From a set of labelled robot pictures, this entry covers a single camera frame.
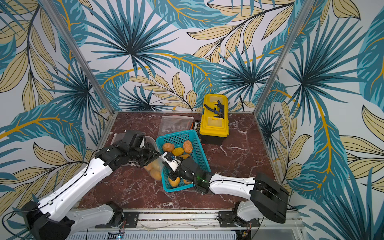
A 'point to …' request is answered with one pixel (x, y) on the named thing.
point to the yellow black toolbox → (214, 126)
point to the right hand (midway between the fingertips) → (163, 161)
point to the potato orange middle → (188, 146)
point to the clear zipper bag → (158, 164)
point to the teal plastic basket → (178, 140)
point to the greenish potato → (156, 174)
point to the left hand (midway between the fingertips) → (160, 155)
